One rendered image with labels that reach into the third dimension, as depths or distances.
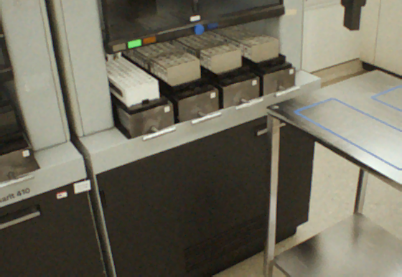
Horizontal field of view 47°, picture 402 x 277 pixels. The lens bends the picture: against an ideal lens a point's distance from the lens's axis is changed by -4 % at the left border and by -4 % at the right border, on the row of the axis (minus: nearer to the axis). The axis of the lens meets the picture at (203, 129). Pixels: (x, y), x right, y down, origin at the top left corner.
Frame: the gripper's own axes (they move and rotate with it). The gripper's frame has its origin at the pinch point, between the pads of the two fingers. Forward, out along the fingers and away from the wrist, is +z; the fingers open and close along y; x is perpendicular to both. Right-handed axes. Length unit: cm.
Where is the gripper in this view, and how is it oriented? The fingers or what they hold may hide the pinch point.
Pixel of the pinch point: (352, 6)
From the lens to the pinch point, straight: 78.6
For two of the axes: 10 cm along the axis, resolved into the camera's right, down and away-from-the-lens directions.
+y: 9.8, -1.1, 1.3
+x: -1.7, -4.7, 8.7
